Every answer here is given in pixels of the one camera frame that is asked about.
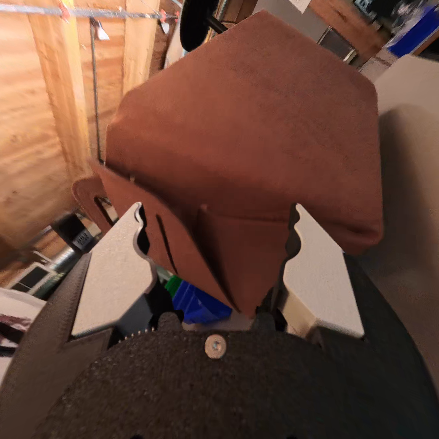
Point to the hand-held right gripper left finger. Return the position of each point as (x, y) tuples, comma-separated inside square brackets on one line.
[(113, 274)]

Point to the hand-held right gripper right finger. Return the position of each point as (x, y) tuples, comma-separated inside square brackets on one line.
[(319, 281)]

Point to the brown cardboard box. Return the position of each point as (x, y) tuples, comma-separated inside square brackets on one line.
[(247, 130)]

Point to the green plastic storage bin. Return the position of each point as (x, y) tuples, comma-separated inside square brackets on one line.
[(173, 284)]

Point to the white box-shaped appliance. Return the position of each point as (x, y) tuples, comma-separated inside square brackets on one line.
[(29, 277)]

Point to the blue plastic storage bin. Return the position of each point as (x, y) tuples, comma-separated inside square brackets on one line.
[(199, 303)]

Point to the thin metal rod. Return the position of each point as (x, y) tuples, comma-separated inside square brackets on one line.
[(96, 96)]

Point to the black round disc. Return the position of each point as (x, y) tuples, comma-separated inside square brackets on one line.
[(195, 24)]

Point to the large blue plastic bin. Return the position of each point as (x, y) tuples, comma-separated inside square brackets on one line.
[(418, 32)]

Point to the metal ceiling pipe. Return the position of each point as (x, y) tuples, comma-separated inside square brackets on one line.
[(41, 10)]

